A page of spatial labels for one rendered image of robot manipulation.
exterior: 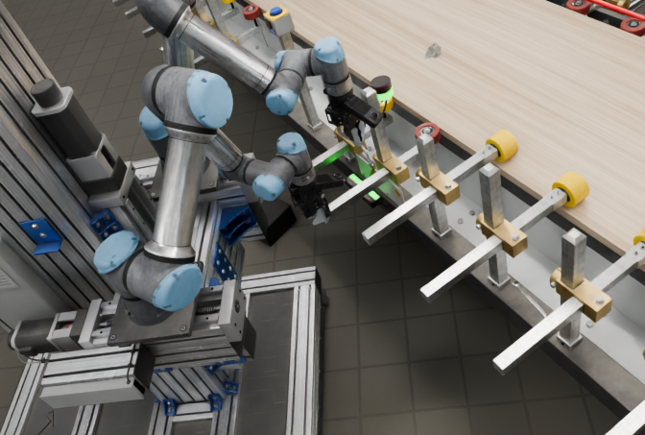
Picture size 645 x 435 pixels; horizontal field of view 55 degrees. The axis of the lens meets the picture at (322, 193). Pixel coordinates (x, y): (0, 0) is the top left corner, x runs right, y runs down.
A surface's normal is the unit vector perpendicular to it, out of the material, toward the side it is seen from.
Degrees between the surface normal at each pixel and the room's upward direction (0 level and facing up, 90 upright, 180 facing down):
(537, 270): 0
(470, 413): 0
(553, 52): 0
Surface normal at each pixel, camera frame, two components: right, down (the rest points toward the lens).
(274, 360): -0.26, -0.67
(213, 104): 0.84, 0.11
